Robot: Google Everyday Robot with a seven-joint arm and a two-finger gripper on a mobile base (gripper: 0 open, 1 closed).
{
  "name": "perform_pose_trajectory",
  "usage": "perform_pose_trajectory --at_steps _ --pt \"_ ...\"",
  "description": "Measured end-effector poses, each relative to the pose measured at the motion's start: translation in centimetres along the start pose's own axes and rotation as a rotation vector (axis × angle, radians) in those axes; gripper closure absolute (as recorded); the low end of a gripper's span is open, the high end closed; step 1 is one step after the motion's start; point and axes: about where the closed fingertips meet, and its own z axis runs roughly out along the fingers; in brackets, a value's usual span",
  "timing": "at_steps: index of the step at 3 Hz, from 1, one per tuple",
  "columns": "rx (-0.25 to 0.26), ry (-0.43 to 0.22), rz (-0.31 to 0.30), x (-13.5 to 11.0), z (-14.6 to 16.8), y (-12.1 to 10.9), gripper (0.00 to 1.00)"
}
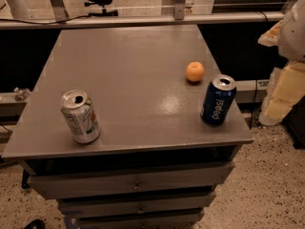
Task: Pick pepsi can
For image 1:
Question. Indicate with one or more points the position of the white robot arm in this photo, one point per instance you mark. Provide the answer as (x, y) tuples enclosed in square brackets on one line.
[(291, 39)]

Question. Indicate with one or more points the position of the blue pepsi can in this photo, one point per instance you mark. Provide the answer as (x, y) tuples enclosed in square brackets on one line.
[(218, 99)]

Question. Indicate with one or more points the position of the white green soda can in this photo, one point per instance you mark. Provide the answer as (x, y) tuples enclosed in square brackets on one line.
[(78, 111)]

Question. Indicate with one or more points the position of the orange fruit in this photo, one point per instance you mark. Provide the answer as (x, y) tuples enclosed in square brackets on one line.
[(195, 72)]

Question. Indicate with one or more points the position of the grey drawer cabinet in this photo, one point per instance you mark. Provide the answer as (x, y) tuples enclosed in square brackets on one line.
[(148, 113)]

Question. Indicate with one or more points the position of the bottom grey drawer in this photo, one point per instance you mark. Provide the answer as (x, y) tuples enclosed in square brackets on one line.
[(143, 221)]

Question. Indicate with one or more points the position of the grey drawer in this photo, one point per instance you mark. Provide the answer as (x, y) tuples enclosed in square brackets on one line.
[(143, 221), (131, 181), (140, 204)]

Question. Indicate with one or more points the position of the middle grey drawer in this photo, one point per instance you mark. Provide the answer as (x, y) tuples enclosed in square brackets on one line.
[(140, 204)]

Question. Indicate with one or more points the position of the top grey drawer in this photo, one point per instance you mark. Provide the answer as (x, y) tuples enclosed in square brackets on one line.
[(131, 181)]

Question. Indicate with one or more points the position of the small shiny object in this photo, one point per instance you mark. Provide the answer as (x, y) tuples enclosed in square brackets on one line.
[(21, 94)]

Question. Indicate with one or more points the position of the yellow foam block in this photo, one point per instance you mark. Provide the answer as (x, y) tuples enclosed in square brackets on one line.
[(286, 87)]

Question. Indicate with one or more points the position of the black shoe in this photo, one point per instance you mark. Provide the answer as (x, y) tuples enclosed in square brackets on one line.
[(35, 224)]

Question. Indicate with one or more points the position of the grey metal rail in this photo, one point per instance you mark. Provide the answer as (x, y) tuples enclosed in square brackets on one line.
[(85, 21)]

